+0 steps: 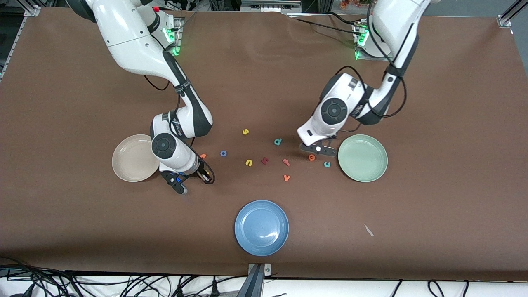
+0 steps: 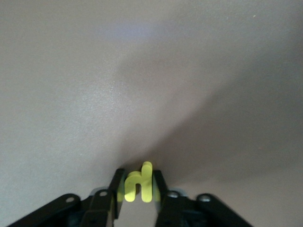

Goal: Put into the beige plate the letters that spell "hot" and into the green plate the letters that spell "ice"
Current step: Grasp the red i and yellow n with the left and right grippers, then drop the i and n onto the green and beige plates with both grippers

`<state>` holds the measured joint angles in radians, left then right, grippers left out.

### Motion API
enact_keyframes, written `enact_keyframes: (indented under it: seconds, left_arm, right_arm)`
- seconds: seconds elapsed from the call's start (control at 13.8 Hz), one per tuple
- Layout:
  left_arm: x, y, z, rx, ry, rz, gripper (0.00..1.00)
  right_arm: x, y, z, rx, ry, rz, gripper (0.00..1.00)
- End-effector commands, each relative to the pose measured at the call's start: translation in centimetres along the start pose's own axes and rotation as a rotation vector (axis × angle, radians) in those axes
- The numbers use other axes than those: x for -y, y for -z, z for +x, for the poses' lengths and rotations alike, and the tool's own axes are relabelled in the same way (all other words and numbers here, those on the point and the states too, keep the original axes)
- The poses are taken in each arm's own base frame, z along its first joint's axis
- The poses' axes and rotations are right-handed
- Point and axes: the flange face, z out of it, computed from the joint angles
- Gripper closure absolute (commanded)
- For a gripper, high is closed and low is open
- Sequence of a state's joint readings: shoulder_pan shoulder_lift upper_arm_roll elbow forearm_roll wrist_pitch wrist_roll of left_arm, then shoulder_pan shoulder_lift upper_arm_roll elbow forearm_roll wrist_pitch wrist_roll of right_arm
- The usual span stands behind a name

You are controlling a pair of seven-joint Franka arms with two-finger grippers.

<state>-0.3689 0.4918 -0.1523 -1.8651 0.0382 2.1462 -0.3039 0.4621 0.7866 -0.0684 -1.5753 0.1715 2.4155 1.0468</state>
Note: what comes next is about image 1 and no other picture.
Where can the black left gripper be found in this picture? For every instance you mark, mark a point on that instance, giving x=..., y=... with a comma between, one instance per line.
x=333, y=136

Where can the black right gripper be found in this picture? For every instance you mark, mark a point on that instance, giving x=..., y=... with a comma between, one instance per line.
x=201, y=170

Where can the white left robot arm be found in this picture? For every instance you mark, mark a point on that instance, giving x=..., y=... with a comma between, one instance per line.
x=334, y=111

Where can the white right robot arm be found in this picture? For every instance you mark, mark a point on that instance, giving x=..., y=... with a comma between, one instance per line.
x=132, y=41

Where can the green round plate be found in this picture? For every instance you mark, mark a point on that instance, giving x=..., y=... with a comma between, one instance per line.
x=363, y=158

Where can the coral red foam letter t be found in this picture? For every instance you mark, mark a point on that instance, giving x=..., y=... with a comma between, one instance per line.
x=286, y=162

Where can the maroon foam letter k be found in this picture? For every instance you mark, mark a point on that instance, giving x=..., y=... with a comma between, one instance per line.
x=265, y=160

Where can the blue round plate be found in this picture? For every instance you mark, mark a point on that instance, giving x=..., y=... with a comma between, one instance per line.
x=261, y=228

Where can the beige round plate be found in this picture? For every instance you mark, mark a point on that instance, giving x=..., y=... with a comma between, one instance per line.
x=132, y=159

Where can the brown paper table cover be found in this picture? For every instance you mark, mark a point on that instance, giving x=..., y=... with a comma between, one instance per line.
x=264, y=82

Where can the white paper scrap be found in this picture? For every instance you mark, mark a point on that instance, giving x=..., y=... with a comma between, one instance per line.
x=368, y=230

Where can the black power plug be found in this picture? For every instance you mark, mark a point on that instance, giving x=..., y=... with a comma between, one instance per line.
x=214, y=288
x=180, y=291

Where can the orange artificial flowers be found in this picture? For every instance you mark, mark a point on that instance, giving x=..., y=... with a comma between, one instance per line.
x=354, y=3

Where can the grey metal equipment box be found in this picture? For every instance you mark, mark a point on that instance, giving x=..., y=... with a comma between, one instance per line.
x=270, y=6

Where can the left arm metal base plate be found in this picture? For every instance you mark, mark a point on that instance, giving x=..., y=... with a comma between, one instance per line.
x=363, y=57

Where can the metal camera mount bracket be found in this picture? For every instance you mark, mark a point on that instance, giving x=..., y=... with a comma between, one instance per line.
x=258, y=284

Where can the aluminium frame profile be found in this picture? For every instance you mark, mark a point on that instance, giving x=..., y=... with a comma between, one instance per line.
x=509, y=14
x=32, y=11

